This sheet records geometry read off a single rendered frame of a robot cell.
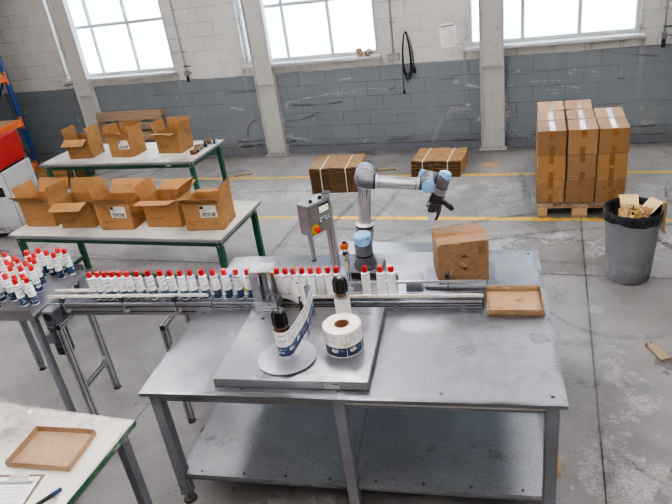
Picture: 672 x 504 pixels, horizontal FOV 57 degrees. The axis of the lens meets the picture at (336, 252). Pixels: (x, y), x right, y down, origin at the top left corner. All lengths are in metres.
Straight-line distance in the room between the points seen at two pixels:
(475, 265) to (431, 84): 5.21
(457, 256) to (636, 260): 2.05
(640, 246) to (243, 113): 6.25
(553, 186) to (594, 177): 0.39
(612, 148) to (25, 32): 8.92
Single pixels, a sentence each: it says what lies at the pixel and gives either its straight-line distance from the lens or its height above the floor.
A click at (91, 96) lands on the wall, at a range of 10.91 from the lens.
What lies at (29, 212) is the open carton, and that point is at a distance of 6.33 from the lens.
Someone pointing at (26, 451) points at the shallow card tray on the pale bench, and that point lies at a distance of 3.41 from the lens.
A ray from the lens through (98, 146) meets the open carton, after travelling 8.37.
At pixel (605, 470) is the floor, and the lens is 3.88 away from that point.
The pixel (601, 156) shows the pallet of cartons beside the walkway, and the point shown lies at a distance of 6.47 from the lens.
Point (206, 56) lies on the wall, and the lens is 9.69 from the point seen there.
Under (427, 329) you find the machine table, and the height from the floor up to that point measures 0.83.
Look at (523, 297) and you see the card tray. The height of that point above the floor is 0.83.
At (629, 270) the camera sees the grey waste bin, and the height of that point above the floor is 0.14.
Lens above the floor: 2.76
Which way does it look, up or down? 27 degrees down
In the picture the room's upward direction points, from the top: 8 degrees counter-clockwise
